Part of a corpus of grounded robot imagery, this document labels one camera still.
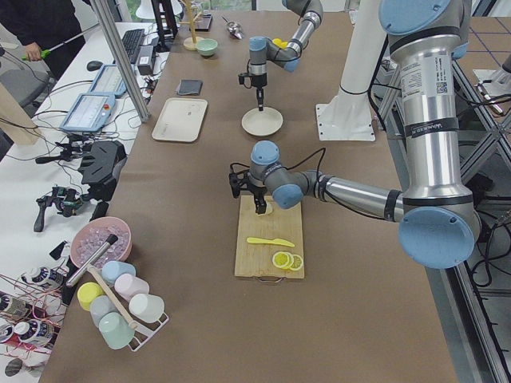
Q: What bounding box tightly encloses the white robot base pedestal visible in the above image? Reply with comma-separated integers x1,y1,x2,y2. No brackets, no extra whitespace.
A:
316,1,387,141

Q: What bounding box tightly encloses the pink cup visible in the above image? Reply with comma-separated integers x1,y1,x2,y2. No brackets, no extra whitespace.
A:
114,273,149,302

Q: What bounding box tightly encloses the black keyboard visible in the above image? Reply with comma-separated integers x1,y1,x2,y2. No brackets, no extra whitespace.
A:
121,29,145,64

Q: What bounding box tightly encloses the pink bowl with ice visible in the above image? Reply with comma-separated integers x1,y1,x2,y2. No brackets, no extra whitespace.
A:
70,217,132,269

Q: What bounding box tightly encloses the grey folded cloth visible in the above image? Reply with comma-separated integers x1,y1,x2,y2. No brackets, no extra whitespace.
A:
176,79,203,96

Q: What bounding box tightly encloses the aluminium frame post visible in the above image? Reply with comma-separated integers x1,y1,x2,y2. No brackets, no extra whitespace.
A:
91,0,150,122

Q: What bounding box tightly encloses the grey cup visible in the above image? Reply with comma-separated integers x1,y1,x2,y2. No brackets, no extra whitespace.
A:
89,295,117,328

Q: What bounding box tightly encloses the white cup rack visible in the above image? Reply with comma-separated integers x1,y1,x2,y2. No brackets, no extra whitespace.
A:
128,313,171,352

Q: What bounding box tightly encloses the teach pendant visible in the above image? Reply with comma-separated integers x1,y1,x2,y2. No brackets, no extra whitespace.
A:
89,64,127,98
60,92,116,132

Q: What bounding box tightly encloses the yellow lemon far end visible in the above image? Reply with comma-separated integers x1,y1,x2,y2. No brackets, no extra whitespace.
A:
272,38,287,49

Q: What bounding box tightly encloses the round cream plate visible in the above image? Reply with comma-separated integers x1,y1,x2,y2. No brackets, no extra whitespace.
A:
241,107,283,136

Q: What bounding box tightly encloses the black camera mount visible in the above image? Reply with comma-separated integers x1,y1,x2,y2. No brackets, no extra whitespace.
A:
78,140,127,201

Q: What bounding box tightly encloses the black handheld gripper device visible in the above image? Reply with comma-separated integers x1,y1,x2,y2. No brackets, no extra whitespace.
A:
34,186,88,232

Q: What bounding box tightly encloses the mint green cup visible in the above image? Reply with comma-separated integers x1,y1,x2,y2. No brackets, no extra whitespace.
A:
98,312,135,349

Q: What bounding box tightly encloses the yellow cup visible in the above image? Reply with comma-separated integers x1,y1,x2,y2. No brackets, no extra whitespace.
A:
77,282,105,311

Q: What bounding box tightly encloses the lemon slice back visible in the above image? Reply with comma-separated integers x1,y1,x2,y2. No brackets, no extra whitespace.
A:
289,254,304,271

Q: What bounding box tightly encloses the wooden mug tree stand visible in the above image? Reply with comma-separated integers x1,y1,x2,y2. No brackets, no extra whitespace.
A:
180,0,203,51

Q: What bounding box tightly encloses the mint green bowl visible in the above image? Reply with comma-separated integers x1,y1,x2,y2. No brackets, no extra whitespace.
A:
196,38,219,57

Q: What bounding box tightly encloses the cream rabbit tray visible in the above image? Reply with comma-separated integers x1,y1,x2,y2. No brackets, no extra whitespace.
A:
152,97,208,143

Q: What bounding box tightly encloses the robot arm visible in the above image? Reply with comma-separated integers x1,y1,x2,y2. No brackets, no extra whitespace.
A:
238,0,323,112
229,1,481,269

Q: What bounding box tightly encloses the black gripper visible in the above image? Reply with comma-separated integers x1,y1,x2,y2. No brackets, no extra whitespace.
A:
228,162,267,215
238,72,267,111

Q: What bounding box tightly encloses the near teach pendant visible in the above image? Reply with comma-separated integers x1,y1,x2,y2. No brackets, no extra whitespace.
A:
60,92,116,132

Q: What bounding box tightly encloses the white cup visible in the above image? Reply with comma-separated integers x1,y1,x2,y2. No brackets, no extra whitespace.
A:
129,294,164,323

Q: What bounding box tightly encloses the blue cup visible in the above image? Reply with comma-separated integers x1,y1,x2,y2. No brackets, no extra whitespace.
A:
101,261,137,287

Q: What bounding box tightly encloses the person in black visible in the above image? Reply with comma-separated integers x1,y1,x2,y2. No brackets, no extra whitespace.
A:
1,0,85,79

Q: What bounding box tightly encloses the far teach pendant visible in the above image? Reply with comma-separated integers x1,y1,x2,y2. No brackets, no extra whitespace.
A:
89,64,127,98

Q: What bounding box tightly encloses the yellow plastic knife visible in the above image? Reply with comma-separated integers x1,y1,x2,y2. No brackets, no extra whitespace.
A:
246,237,295,247

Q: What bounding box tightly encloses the wooden cutting board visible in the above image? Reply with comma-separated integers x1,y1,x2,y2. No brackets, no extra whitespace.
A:
234,195,305,281

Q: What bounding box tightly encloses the metal ice scoop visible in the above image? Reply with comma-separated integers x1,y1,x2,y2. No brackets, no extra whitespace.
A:
222,16,244,40

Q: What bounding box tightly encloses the metal muddler stick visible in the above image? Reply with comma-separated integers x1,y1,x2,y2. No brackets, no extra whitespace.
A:
65,234,118,288

